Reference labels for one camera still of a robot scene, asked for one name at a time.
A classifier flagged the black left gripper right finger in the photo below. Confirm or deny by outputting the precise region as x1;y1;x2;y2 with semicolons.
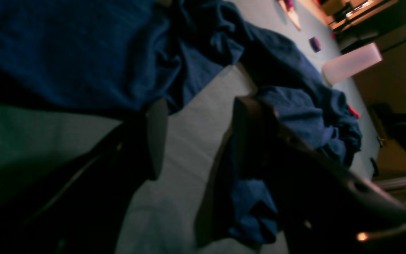
232;97;406;254

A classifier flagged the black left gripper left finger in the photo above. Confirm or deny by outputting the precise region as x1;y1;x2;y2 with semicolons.
0;98;169;254

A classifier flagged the dark blue t-shirt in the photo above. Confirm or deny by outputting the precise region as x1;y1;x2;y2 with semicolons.
0;0;362;252

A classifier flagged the translucent plastic cup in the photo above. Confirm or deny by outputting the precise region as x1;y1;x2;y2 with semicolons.
321;42;382;87

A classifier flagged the purple tape roll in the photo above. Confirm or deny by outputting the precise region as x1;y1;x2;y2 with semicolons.
309;36;322;53

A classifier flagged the white paper card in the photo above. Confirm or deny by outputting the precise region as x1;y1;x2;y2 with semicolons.
277;0;301;31

